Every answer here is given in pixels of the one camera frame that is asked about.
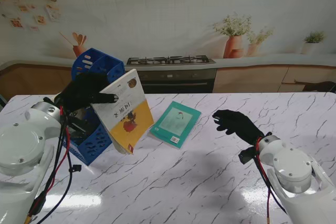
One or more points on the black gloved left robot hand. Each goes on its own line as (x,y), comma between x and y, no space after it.
(84,93)

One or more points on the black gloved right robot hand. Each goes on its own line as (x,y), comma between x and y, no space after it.
(241,127)

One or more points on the yellow and white cover book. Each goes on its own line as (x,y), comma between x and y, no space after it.
(126,113)

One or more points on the teal cover book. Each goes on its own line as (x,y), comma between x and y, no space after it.
(176,121)

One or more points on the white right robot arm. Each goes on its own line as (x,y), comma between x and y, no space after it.
(294,169)

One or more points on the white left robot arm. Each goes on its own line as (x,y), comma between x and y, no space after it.
(26,142)

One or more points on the blue perforated plastic file rack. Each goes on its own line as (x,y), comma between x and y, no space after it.
(92,134)

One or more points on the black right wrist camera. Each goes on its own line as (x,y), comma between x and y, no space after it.
(246,155)

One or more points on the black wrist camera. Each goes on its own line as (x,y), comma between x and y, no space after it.
(78,127)
(246,155)

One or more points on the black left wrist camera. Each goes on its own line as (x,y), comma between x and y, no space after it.
(78,127)

